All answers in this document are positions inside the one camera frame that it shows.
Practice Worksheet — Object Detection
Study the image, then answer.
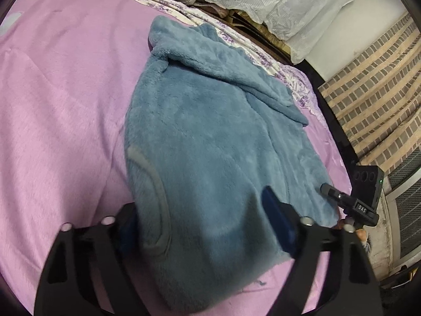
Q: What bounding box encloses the blue fleece garment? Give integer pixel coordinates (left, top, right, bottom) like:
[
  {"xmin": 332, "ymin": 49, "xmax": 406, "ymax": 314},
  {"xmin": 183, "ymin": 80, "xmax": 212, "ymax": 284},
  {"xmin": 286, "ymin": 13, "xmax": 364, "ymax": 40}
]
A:
[{"xmin": 124, "ymin": 16, "xmax": 338, "ymax": 313}]

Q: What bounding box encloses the person's right hand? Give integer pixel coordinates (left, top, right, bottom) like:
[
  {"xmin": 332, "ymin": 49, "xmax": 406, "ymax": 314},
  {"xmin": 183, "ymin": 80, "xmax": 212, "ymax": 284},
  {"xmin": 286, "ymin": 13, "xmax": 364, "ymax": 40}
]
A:
[{"xmin": 333, "ymin": 218, "xmax": 368, "ymax": 243}]

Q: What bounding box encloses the purple floral bed sheet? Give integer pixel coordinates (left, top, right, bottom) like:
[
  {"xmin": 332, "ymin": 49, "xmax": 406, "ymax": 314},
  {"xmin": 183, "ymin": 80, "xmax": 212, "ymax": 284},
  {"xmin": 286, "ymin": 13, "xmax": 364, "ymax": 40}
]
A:
[{"xmin": 134, "ymin": 0, "xmax": 326, "ymax": 124}]

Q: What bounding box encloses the brown woven bamboo mat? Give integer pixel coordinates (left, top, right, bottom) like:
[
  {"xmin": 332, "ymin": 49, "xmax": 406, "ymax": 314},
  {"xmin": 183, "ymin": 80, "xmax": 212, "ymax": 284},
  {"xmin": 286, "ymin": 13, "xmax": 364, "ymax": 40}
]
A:
[{"xmin": 193, "ymin": 2, "xmax": 293, "ymax": 65}]

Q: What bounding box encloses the pink bed blanket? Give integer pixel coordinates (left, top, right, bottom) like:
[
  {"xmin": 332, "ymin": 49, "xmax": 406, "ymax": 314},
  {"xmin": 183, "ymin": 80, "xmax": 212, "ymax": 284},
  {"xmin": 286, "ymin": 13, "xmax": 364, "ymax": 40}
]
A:
[{"xmin": 0, "ymin": 0, "xmax": 353, "ymax": 316}]

